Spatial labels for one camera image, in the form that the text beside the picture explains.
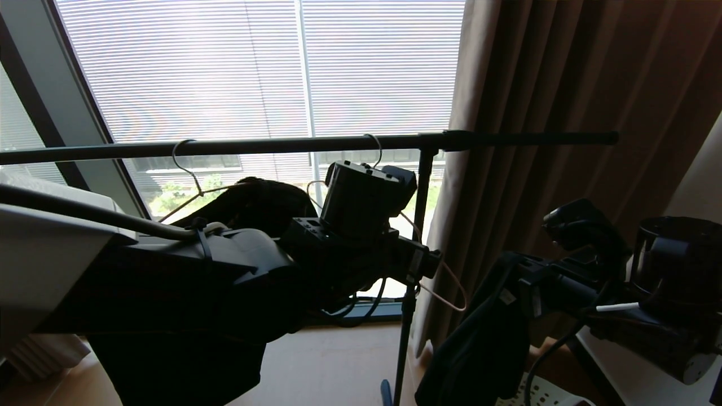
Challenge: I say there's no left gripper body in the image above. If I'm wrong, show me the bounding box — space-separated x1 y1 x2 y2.
282 217 444 308

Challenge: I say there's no pink clothes hanger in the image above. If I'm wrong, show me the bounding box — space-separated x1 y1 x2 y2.
158 139 240 223
306 134 469 314

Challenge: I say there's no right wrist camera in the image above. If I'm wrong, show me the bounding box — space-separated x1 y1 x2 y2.
541 197 632 268

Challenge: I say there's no brown curtain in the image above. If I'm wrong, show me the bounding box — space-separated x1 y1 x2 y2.
415 0 722 361
0 333 92 390

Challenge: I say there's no black garment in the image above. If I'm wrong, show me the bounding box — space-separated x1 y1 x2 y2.
415 251 542 406
87 176 319 406

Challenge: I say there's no window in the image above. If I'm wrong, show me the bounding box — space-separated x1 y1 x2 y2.
0 0 469 316

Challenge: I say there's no white laundry basket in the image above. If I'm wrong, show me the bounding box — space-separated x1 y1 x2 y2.
496 372 596 406

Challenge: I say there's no black cable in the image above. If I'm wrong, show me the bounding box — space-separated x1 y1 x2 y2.
522 321 587 406
322 275 391 329

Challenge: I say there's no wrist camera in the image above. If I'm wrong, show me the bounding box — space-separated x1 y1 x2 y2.
541 197 632 268
319 161 418 243

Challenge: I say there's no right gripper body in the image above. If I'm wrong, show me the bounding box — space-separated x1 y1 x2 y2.
516 254 600 332

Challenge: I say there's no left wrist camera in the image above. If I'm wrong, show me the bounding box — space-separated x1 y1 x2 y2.
319 161 418 243

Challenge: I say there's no black clothes rack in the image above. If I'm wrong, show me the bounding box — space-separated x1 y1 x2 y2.
0 131 619 406

